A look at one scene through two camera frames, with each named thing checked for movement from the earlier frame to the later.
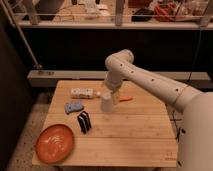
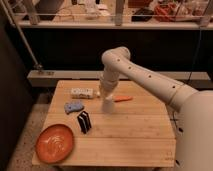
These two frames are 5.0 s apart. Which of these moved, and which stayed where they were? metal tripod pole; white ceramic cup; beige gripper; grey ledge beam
Moved: beige gripper
Stayed: grey ledge beam; white ceramic cup; metal tripod pole
